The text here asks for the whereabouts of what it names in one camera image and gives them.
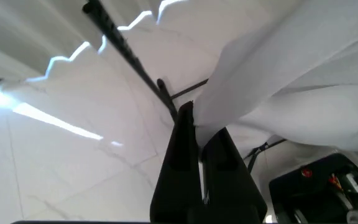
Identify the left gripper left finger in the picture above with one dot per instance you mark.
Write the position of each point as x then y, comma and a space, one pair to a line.
176, 193

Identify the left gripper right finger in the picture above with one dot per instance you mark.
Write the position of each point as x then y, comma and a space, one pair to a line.
232, 193

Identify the pale grey shorts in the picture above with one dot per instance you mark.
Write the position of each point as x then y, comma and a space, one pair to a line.
291, 77

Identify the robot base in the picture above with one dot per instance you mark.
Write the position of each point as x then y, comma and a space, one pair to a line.
309, 193

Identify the black clothes rack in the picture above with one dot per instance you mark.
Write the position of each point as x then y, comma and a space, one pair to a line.
126, 53

